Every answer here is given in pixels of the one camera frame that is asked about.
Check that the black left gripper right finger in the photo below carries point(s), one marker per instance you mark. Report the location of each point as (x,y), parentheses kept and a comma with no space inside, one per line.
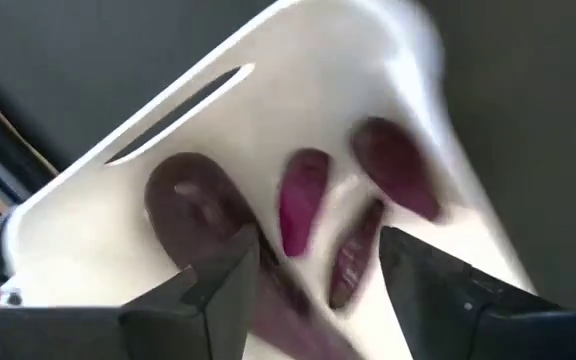
(433,300)

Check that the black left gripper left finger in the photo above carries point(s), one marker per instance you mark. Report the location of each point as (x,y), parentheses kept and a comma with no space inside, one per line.
(228,310)

